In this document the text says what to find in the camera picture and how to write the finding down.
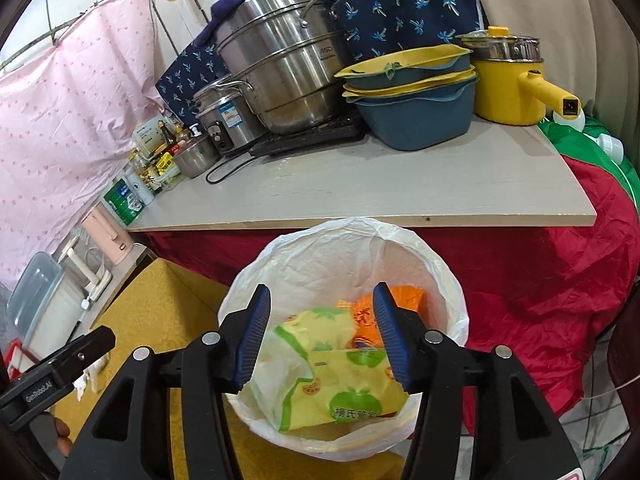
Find black induction cooker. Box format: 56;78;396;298
248;110;366;158

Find cream plastic appliance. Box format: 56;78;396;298
60;237;113;311

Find large steel stockpot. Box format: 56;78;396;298
214;0;353;136

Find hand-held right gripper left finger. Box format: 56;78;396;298
59;284;273;480

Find white ribbed bottle cap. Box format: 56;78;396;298
597;134;626;165

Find green and white can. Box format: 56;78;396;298
102;177;146;226

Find pink dotted curtain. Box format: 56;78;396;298
0;0;168;286

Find red tablecloth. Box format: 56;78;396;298
135;152;640;436

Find yellow green snack packet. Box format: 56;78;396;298
250;306;410;433

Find yellow saucepan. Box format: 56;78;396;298
472;57;585;126

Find person's left hand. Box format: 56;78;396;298
54;417;75;457

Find white lined trash bin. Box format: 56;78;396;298
217;216;470;462

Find black power cable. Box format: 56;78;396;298
205;152;261;185

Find orange snack packet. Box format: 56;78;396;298
336;284;431;356

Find gold patterned cloth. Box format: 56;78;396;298
50;257;416;480

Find navy palm print cloth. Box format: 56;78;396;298
155;0;488;121

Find row of condiment bottles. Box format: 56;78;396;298
127;112;208;196

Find silver rice cooker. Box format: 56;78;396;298
191;74;268;156

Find beige curtain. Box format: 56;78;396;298
462;0;640;141

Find small steel container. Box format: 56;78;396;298
172;135;221;179

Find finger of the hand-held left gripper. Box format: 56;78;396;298
37;325;117;378

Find glass lid yellow knob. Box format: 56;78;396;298
454;26;545;63

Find pink thermos jug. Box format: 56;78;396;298
80;207;133;261

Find clear plastic storage box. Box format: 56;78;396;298
5;251;66;356

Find yellow strainer basin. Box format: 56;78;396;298
342;71;480;106
334;44;475;83

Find white plastic bottle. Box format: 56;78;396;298
550;110;587;132

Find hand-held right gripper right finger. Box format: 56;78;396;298
372;281;583;480

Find green cloth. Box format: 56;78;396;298
537;115;640;211

